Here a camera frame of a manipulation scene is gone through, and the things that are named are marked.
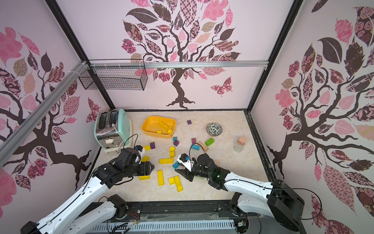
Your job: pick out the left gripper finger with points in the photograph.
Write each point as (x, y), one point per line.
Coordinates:
(146, 168)
(140, 153)

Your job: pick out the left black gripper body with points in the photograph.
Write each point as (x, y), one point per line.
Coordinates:
(137, 169)

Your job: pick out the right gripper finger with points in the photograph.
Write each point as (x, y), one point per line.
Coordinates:
(186, 173)
(185, 160)

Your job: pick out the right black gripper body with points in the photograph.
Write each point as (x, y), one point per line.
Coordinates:
(190, 170)

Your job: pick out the long yellow diagonal block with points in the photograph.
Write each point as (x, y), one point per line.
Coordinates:
(145, 159)

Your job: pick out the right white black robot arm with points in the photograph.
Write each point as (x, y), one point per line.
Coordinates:
(257, 187)

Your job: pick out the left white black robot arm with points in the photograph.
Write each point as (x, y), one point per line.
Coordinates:
(87, 190)

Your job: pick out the yellow short block front left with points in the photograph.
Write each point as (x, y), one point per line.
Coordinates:
(145, 177)

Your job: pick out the teal long block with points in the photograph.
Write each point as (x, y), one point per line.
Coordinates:
(175, 165)

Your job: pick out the yellow long front block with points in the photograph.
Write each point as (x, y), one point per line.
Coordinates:
(178, 183)

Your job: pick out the yellow horizontal mid block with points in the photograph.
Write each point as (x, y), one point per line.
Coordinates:
(166, 161)

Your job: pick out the yellow small front cube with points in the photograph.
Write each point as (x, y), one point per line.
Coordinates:
(171, 181)

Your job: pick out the teal block far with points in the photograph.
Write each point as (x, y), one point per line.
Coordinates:
(195, 147)

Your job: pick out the yellow long upright block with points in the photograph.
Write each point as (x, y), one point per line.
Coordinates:
(160, 178)

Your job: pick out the wooden beige far block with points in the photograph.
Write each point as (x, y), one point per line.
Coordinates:
(203, 146)

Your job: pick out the yellow plastic tray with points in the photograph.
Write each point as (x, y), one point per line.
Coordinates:
(151, 126)

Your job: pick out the green block far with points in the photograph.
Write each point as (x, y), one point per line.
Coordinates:
(209, 142)

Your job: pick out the mint chrome toaster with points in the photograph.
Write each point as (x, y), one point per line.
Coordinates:
(113, 130)

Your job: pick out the patterned ceramic bowl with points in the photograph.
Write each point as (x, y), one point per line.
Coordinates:
(214, 129)

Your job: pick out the black base frame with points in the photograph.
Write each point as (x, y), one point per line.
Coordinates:
(180, 210)

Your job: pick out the white slotted cable duct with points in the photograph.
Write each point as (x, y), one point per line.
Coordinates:
(163, 227)

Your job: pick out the black wire basket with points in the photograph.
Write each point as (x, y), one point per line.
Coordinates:
(115, 74)

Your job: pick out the aluminium rail back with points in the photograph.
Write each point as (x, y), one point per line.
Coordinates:
(149, 65)

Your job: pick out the aluminium rail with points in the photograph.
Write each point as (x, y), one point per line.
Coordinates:
(16, 139)
(149, 65)

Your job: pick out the aluminium rail left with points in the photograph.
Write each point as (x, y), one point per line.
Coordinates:
(16, 139)

